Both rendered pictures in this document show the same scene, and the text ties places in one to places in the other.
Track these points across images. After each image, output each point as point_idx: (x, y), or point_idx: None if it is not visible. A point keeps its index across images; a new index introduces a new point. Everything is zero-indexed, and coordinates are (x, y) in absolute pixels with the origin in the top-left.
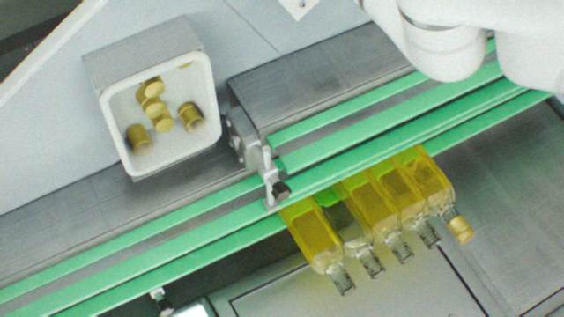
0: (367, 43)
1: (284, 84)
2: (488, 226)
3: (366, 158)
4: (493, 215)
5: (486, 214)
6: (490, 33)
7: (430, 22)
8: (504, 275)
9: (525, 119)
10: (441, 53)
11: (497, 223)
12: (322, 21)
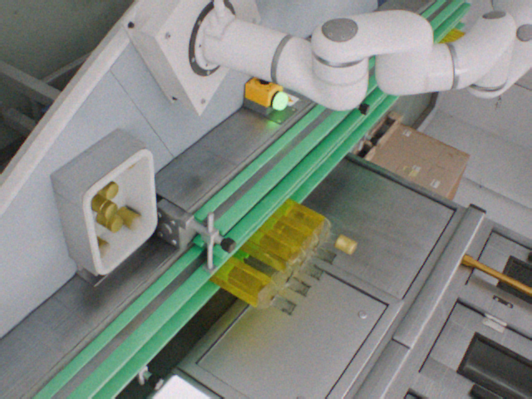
0: (231, 134)
1: (188, 176)
2: None
3: (262, 215)
4: None
5: None
6: (308, 106)
7: (347, 60)
8: (376, 276)
9: (336, 173)
10: (351, 84)
11: None
12: (197, 124)
